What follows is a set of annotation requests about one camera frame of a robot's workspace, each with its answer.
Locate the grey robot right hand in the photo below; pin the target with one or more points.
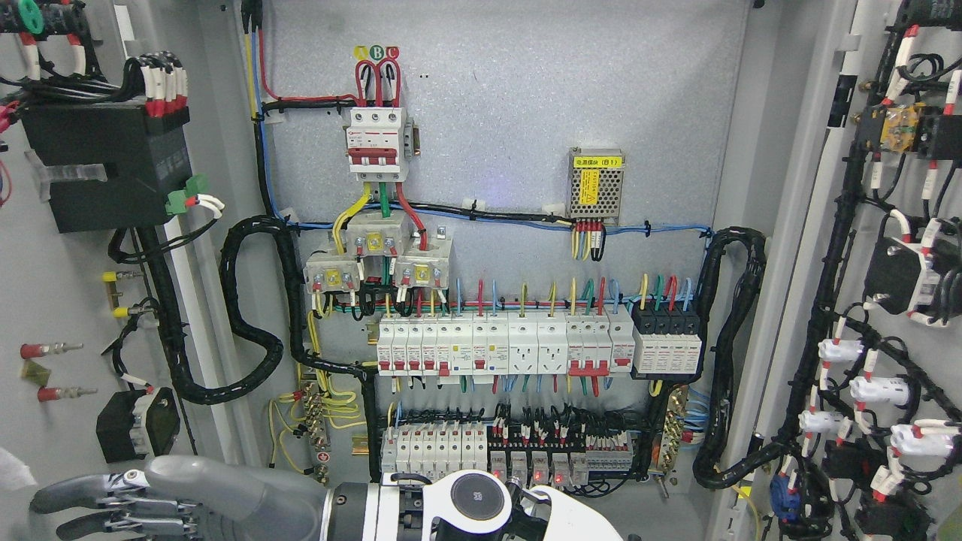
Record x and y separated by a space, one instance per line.
184 497

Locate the grey cabinet door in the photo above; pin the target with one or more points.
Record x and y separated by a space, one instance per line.
55 314
844 153

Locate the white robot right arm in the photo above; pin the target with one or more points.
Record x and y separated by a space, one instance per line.
465 505

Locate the lower relay terminal row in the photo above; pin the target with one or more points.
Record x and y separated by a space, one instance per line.
572 449

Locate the black digital power meter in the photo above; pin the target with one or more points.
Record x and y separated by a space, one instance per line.
111 165

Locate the clear current transformer blocks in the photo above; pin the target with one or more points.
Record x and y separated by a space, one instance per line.
378 248

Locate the red three pole main breaker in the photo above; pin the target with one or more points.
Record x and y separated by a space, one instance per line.
379 144

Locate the black surge protector module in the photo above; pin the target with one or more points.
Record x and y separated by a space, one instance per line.
667 344

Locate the metal mesh power supply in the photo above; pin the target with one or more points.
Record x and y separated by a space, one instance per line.
596 181

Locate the left door rotary selector switch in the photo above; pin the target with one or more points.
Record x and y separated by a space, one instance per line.
138 423

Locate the yellow terminal post block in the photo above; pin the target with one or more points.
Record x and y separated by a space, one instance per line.
111 279

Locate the white breaker row on rail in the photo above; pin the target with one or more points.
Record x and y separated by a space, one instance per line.
507 344

